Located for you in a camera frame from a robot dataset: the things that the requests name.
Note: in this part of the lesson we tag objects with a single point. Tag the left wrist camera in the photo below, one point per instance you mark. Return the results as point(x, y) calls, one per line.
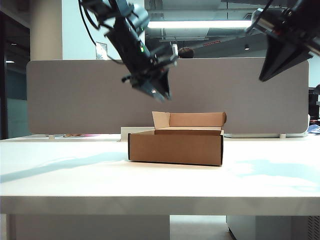
point(174, 52)

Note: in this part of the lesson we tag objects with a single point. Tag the white divider foot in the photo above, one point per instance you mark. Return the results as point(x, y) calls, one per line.
point(51, 137)
point(282, 136)

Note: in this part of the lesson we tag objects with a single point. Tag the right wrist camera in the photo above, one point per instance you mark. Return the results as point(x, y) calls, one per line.
point(256, 20)

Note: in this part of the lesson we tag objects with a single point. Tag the white desk support panel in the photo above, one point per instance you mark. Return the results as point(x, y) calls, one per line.
point(87, 227)

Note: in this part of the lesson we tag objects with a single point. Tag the grey fabric desk divider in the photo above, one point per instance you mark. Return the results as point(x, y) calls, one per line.
point(75, 100)

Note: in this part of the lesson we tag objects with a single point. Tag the brown cardboard box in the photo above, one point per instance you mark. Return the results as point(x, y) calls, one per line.
point(175, 150)

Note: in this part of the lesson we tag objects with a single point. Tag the dark-haired person head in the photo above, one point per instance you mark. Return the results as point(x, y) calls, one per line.
point(186, 53)

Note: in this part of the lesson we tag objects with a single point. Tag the blue patterned cloth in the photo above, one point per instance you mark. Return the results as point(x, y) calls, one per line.
point(315, 128)

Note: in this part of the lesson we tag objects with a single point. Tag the white wall poster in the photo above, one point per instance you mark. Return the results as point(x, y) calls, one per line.
point(101, 51)

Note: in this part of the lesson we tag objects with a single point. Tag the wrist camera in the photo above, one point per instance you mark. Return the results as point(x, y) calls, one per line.
point(174, 52)
point(256, 20)

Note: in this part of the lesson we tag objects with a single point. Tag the pink flat item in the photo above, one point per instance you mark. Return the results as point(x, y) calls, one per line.
point(90, 135)

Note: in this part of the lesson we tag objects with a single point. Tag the black door frame post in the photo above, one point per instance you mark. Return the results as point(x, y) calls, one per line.
point(3, 87)

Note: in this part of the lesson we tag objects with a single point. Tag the silver divider base rail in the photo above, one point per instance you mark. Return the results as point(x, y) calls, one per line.
point(262, 135)

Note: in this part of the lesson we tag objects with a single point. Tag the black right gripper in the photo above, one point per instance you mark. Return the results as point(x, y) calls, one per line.
point(297, 27)

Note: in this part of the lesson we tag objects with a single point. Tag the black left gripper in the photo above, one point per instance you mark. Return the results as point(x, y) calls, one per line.
point(132, 50)

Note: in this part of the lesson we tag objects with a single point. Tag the long ceiling light tube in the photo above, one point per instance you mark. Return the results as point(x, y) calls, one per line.
point(200, 24)

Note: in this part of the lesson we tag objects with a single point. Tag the grey under-desk cabinet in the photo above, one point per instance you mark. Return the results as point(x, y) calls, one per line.
point(275, 228)

